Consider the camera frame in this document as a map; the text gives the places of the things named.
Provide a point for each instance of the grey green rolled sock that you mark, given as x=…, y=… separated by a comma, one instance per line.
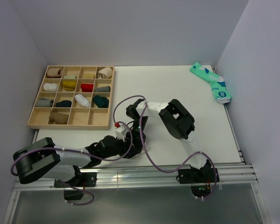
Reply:
x=103, y=89

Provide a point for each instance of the navy rolled sock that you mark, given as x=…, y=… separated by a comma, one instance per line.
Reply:
x=64, y=104

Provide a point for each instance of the teal patterned sock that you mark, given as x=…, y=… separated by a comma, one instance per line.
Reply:
x=217, y=83

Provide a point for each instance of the dark teal rolled sock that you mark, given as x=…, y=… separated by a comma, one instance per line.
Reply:
x=101, y=102

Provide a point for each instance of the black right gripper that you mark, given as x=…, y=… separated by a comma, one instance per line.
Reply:
x=137, y=140

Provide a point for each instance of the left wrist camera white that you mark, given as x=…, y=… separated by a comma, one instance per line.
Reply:
x=121, y=130

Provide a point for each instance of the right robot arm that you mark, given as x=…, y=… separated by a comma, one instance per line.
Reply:
x=180, y=125

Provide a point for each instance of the aluminium frame rail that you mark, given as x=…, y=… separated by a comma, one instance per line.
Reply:
x=115, y=178

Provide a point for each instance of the white sock with black stripes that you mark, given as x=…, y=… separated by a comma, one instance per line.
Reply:
x=147, y=149

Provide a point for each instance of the wooden compartment tray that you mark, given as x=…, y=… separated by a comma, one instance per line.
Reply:
x=92, y=118

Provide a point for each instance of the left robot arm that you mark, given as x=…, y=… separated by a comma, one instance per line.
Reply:
x=44, y=159

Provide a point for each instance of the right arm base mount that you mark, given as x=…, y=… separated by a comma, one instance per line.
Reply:
x=192, y=176

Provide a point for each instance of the beige rolled sock with red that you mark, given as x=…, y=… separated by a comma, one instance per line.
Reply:
x=54, y=72

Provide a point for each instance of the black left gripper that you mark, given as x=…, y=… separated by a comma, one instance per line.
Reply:
x=117, y=139

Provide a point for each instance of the mustard yellow rolled sock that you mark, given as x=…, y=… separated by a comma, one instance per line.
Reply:
x=69, y=85

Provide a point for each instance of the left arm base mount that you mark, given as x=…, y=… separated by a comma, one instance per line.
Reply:
x=75, y=189

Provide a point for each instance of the beige white rolled sock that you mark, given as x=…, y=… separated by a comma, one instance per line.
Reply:
x=105, y=73

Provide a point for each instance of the white rolled sock lower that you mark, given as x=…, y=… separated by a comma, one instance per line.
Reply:
x=83, y=101

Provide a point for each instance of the pale green rolled sock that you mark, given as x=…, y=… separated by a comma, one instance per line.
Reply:
x=70, y=76

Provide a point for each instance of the cream yellow rolled sock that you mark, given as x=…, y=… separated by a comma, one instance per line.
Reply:
x=88, y=75

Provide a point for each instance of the tan ribbed sock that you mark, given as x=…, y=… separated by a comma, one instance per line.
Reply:
x=58, y=118

